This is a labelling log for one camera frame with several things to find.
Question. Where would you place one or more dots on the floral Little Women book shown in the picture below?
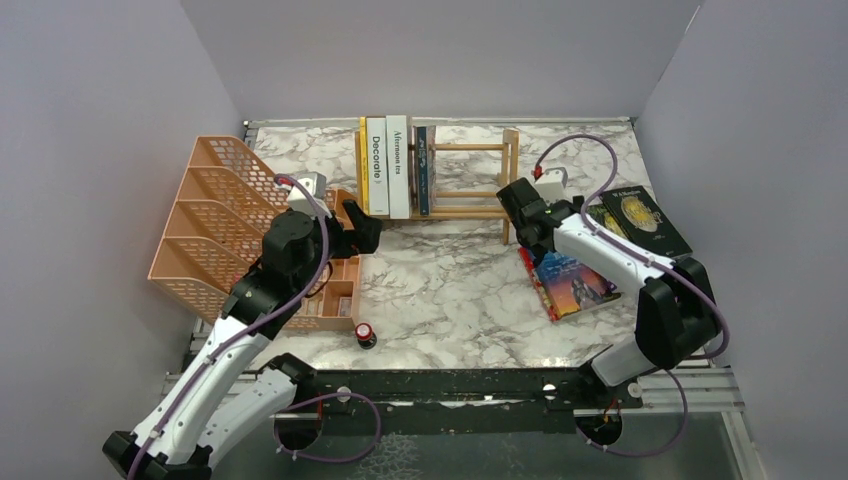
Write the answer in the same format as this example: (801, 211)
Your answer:
(424, 156)

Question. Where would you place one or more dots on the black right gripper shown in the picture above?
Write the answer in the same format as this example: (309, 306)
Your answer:
(579, 200)

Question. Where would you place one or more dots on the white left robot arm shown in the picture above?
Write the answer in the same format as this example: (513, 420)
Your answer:
(190, 430)

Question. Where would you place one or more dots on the orange plastic file organizer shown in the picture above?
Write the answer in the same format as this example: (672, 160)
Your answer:
(225, 203)

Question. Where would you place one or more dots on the white Furniture Decorate book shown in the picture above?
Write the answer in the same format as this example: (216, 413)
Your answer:
(377, 166)

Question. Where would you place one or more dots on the blue Jane Eyre book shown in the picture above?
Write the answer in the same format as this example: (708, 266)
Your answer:
(566, 287)

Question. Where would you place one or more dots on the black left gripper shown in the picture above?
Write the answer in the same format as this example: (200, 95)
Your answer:
(363, 239)

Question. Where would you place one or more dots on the black Moon and Sixpence book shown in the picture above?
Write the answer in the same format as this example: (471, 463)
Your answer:
(645, 223)

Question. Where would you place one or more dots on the Afternoon tea coffee cover book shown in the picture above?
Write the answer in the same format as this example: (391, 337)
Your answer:
(398, 142)

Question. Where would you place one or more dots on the wooden book rack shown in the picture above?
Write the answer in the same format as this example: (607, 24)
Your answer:
(468, 176)

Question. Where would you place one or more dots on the red capped small bottle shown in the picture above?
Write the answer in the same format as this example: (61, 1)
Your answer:
(365, 335)

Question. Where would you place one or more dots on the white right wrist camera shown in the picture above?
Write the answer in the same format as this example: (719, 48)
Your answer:
(551, 183)

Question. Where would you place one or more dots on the black metal base rail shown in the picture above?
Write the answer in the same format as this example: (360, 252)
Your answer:
(447, 402)

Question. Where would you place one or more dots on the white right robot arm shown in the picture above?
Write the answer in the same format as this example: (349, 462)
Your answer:
(676, 312)

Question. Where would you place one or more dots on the thin yellow book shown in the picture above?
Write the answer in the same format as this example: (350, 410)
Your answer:
(362, 165)

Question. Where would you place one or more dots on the green Alice Wonderland book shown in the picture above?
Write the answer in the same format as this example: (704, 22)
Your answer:
(603, 216)

